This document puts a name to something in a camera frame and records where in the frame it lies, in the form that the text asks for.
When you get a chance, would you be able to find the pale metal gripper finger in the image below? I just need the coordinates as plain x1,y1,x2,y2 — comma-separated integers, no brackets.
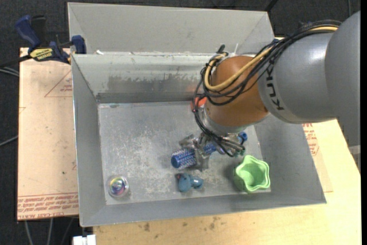
178,134,199,150
196,151,212,172

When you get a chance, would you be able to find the blue spiky hair roller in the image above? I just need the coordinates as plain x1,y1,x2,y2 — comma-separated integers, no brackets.
170,147,199,169

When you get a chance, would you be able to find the blue toy animal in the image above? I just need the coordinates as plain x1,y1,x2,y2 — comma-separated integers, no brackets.
175,172,205,193

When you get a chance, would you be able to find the green star-shaped cup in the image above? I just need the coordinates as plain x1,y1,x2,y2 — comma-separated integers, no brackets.
233,154,271,195

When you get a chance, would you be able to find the grey metal bin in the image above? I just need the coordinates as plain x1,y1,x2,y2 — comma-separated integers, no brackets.
67,2,327,228

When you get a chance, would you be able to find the clear iridescent glass ball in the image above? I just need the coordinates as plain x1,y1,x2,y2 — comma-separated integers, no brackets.
106,174,130,198

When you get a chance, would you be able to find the brown cardboard board, red print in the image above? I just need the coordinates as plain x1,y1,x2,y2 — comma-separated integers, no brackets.
17,47,334,222

